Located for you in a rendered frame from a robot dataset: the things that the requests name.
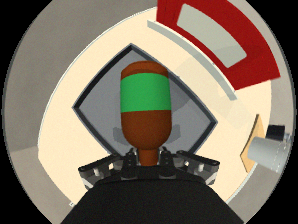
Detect red crate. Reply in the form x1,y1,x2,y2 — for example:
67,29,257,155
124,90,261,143
156,0,281,91

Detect brown bottle with green label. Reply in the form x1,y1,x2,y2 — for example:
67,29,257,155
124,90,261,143
120,60,172,166

